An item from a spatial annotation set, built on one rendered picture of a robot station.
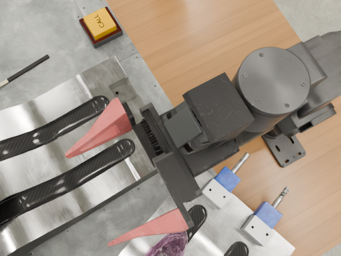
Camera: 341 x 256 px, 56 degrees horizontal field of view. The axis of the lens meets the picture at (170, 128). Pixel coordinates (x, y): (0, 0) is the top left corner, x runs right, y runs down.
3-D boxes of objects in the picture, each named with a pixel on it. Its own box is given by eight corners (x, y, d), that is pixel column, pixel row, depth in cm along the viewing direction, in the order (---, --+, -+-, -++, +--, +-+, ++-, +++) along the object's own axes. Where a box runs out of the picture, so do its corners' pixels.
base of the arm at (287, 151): (296, 164, 67) (322, 148, 68) (245, 84, 71) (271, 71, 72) (281, 169, 74) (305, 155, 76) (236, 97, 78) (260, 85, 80)
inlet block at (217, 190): (235, 149, 72) (242, 144, 67) (253, 163, 71) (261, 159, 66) (198, 193, 69) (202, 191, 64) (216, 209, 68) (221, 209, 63)
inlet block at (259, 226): (273, 181, 71) (283, 178, 65) (292, 196, 70) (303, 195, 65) (237, 227, 68) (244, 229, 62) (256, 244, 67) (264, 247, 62)
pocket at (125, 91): (128, 82, 72) (127, 75, 69) (140, 101, 71) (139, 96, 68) (110, 92, 71) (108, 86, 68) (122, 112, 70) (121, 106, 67)
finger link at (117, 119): (78, 198, 28) (171, 149, 30) (46, 129, 30) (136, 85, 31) (94, 200, 35) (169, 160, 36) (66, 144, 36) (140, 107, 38)
